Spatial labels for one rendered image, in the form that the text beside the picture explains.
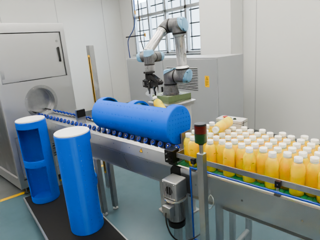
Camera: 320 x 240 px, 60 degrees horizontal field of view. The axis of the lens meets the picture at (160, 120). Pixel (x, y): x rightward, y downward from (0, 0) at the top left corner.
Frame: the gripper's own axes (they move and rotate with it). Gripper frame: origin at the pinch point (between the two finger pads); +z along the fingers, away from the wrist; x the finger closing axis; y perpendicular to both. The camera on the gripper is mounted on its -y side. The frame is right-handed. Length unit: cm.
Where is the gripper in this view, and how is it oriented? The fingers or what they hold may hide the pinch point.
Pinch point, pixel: (154, 98)
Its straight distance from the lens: 207.8
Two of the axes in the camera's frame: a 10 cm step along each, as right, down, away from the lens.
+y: -7.4, -1.3, 6.6
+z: 0.7, 9.6, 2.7
